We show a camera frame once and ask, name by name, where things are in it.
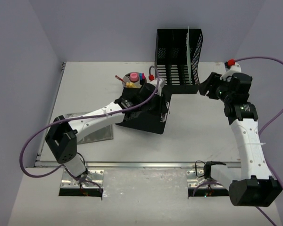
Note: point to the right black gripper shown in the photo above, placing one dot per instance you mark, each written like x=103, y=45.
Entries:
x=210, y=85

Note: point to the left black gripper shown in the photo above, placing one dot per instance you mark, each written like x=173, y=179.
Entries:
x=161, y=103

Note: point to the yellow highlighter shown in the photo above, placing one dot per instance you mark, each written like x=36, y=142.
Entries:
x=132, y=85

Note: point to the pink capped glue stick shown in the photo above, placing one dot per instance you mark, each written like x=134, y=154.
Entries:
x=134, y=77

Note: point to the red pen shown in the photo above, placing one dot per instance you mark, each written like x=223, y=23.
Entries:
x=120, y=79

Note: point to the black pink highlighter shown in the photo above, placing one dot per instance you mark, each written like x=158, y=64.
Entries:
x=143, y=77

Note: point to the black blue highlighter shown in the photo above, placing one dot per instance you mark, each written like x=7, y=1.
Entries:
x=140, y=77

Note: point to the black clipboard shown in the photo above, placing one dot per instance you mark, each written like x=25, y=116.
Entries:
x=151, y=117

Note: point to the grey booklet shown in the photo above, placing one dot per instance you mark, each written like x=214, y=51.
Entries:
x=103, y=134

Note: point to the green clipboard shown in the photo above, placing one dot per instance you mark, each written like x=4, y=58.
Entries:
x=188, y=55

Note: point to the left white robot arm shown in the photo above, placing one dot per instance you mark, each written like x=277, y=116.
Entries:
x=64, y=134

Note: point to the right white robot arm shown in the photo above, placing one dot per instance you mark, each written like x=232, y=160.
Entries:
x=256, y=185

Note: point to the white round desk organizer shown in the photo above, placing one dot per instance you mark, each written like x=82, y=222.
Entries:
x=138, y=84

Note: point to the black mesh file organizer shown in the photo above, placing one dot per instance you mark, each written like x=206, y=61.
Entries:
x=170, y=59

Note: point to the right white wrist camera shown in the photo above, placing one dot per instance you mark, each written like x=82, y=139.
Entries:
x=232, y=67

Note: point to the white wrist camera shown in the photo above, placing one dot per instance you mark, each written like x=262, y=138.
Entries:
x=232, y=67
x=161, y=83

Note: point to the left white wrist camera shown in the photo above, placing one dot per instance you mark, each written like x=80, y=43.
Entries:
x=161, y=83

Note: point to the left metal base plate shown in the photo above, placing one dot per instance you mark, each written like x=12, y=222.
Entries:
x=95, y=175

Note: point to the metal base plate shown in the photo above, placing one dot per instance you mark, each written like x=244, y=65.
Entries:
x=194, y=179
x=95, y=175

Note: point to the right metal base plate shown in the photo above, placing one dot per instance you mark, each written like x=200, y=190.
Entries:
x=194, y=179

